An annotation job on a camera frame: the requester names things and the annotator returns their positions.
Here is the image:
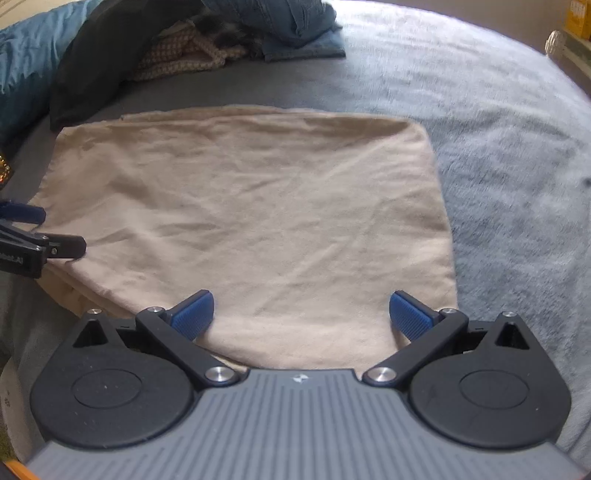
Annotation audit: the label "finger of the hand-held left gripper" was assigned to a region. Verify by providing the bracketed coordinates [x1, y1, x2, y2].
[0, 200, 47, 228]
[0, 225, 88, 260]

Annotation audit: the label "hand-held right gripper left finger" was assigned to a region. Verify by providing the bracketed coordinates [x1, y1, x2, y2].
[69, 289, 241, 388]

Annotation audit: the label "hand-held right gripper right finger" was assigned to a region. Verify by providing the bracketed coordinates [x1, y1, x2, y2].
[362, 289, 536, 388]

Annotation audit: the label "beige pants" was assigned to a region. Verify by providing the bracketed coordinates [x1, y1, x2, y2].
[30, 105, 459, 374]

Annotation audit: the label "blue padded jacket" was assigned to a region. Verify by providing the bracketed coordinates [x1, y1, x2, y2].
[0, 0, 105, 190]

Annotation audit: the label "black cloth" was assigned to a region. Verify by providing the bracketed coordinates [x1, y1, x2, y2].
[50, 0, 208, 131]

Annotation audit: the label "beige patterned sweater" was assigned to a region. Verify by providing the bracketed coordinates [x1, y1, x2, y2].
[131, 23, 247, 83]

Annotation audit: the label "grey striped cloth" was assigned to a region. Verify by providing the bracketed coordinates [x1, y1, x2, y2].
[191, 11, 273, 51]

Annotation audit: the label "blue jeans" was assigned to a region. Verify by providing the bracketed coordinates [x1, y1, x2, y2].
[201, 0, 347, 63]

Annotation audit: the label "round pale object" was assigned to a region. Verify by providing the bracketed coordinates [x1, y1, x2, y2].
[545, 29, 570, 55]

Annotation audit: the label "yellow box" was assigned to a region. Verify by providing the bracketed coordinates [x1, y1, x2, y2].
[564, 0, 591, 40]

